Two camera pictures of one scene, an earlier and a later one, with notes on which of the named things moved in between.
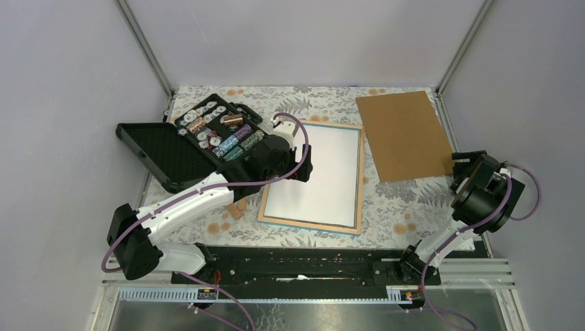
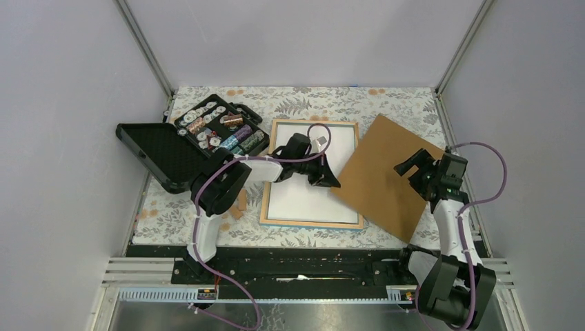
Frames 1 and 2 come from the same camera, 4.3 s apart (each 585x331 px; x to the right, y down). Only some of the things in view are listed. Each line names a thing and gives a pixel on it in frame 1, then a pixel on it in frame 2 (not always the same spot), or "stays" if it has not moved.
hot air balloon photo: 330,196 stays
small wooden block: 242,205 stays
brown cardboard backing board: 405,139 to 370,183
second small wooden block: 234,211 stays
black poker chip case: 214,136 stays
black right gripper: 459,165 to 421,159
